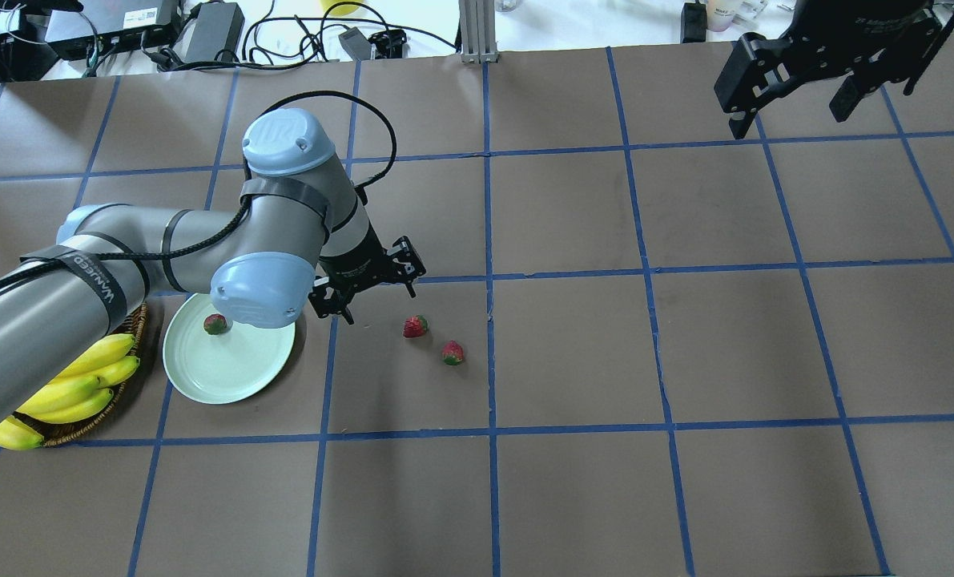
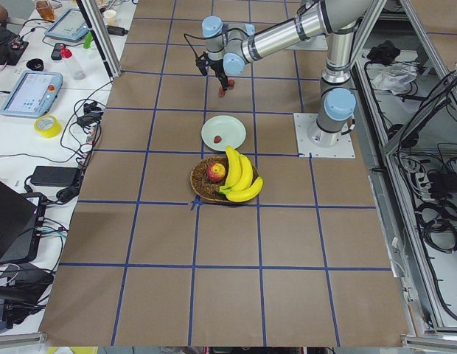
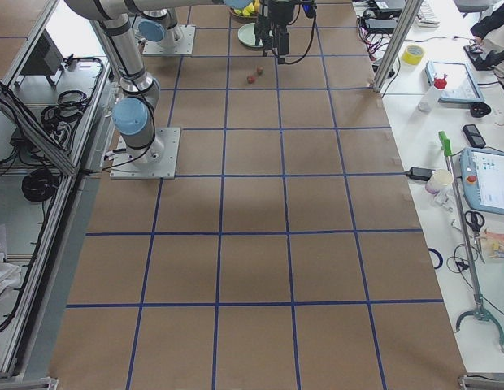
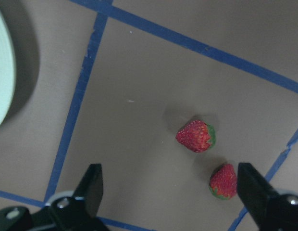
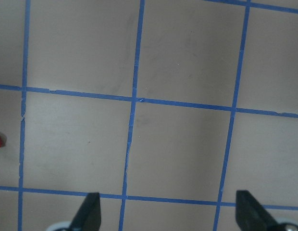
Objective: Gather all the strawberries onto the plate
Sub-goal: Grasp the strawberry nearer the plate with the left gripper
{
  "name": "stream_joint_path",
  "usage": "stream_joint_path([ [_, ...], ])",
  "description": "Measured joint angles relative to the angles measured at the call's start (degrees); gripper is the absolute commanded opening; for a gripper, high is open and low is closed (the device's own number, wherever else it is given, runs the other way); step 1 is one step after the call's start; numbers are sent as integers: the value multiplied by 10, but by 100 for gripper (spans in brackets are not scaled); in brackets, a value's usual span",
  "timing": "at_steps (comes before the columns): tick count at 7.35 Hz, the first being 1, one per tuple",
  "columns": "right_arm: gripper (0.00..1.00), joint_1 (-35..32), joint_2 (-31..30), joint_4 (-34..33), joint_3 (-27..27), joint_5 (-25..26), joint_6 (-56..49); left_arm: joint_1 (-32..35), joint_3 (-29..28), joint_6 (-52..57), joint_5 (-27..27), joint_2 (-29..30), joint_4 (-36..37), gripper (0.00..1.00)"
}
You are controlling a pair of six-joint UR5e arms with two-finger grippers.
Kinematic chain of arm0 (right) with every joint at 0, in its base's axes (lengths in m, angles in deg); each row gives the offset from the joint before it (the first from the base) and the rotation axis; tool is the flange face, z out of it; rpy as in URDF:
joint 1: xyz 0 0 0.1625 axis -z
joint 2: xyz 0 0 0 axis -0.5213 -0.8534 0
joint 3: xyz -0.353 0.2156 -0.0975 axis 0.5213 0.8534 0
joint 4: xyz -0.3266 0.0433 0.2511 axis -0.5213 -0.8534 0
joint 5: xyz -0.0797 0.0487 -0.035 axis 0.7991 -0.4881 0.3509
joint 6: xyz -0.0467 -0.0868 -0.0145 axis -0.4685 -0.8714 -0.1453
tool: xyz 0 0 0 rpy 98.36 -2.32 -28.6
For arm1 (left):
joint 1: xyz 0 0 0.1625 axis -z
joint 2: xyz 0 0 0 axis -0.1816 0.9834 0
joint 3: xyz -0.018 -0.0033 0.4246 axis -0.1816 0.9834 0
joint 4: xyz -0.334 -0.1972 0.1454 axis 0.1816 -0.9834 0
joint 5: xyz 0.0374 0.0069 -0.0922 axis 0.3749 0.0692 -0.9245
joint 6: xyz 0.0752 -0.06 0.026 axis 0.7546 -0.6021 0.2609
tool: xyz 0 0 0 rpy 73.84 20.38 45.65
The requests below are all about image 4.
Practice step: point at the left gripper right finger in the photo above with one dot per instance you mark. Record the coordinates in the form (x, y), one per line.
(271, 209)

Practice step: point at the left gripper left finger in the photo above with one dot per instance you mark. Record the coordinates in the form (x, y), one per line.
(77, 212)

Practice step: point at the red strawberry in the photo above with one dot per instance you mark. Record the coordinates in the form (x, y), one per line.
(197, 136)
(223, 182)

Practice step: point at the light green plate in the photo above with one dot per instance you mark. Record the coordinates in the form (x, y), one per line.
(7, 69)

